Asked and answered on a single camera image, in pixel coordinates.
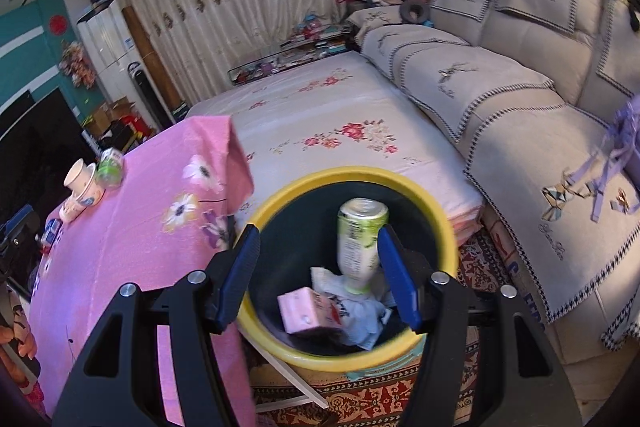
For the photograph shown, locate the white flowered bed sheet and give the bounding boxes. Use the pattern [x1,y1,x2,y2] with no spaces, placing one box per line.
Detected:
[184,52,484,239]

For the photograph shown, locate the grey neck pillow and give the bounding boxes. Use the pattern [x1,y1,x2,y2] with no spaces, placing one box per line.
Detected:
[399,0,432,24]

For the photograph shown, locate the pink strawberry carton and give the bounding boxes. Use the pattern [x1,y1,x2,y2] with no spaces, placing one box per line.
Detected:
[277,286,342,335]

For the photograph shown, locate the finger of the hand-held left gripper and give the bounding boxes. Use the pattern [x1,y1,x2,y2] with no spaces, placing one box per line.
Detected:
[0,204,42,260]

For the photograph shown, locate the white tissue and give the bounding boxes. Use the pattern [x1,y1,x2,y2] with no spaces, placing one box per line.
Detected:
[344,291,394,351]

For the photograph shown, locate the purple ribbon bow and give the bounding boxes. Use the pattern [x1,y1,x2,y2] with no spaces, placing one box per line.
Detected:
[587,94,640,224]

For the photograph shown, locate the plain white paper cup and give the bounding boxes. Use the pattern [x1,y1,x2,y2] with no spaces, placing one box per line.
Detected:
[63,158,96,200]

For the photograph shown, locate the brown wooden board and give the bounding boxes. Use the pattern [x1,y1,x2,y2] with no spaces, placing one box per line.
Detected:
[122,6,187,108]

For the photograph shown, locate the small white bottle red label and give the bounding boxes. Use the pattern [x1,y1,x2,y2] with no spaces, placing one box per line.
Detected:
[58,197,87,224]

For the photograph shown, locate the white bottle with green label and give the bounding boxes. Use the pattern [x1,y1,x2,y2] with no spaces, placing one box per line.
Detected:
[336,198,390,294]

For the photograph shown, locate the black television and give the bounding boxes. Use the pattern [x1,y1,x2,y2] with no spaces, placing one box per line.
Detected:
[0,87,102,229]

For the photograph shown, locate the beige sofa with embroidered covers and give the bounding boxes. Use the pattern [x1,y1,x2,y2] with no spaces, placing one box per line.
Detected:
[349,0,640,354]

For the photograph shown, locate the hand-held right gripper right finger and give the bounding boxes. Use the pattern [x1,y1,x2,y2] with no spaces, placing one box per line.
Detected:
[376,224,586,427]

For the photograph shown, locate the open cardboard boxes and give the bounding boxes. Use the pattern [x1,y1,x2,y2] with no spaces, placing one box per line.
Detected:
[84,96,137,138]

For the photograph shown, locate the white paper cup blue print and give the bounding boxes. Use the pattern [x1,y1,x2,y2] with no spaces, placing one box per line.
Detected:
[75,162,106,208]

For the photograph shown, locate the green drink can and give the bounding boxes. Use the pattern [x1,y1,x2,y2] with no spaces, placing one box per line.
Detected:
[95,147,125,188]

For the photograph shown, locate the white table leg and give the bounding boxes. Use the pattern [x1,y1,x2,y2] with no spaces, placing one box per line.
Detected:
[249,346,329,411]

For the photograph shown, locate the blue and white small carton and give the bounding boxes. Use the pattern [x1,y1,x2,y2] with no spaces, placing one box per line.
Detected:
[42,219,64,249]

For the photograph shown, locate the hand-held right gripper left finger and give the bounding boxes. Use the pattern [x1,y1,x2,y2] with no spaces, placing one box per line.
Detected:
[50,224,262,427]

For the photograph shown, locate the low cluttered rack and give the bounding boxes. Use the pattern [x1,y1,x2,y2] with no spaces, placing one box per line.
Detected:
[227,13,359,86]

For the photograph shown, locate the yellow rimmed black bin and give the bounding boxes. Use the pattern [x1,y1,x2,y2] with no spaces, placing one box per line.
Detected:
[234,165,460,373]

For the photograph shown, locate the pink flower wall decoration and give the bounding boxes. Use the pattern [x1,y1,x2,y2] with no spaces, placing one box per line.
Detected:
[58,40,97,89]

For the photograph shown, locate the black tower fan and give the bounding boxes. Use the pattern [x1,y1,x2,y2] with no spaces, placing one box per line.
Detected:
[127,61,176,126]

